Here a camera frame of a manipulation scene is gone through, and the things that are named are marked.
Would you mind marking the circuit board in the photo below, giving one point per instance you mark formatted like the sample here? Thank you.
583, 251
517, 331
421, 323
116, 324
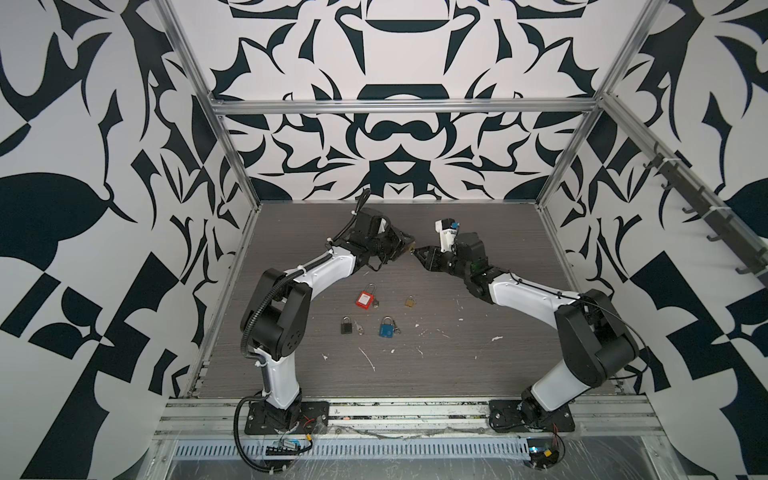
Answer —
287, 447
545, 453

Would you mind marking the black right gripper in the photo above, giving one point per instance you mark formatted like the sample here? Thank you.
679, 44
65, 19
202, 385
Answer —
432, 259

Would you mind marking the black coat hook rail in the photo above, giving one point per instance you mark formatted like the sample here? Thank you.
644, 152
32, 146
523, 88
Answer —
704, 204

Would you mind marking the right circuit board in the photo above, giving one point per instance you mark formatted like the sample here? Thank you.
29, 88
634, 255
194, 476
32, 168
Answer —
545, 453

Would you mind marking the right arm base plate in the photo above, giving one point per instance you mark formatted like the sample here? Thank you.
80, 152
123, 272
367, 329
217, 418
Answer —
514, 416

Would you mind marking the blue padlock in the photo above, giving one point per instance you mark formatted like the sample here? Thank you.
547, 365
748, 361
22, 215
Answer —
388, 327

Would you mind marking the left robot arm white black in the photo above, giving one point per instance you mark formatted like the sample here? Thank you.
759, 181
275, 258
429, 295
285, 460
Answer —
274, 323

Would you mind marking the red safety padlock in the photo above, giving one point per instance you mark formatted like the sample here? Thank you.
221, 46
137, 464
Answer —
367, 297

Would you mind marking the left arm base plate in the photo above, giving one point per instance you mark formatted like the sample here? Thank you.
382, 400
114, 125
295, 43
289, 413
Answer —
265, 419

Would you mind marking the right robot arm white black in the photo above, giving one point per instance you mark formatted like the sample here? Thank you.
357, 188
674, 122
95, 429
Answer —
595, 342

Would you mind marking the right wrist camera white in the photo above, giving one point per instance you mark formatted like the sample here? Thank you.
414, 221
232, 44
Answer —
447, 230

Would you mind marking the white slotted cable duct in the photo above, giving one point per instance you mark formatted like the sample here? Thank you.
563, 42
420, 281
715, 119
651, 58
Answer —
374, 449

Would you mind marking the left circuit board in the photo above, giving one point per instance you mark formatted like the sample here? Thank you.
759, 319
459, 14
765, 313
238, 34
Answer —
287, 447

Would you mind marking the small black padlock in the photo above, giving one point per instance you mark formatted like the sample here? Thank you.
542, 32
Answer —
346, 326

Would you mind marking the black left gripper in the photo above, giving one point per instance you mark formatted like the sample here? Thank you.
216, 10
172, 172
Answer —
401, 245

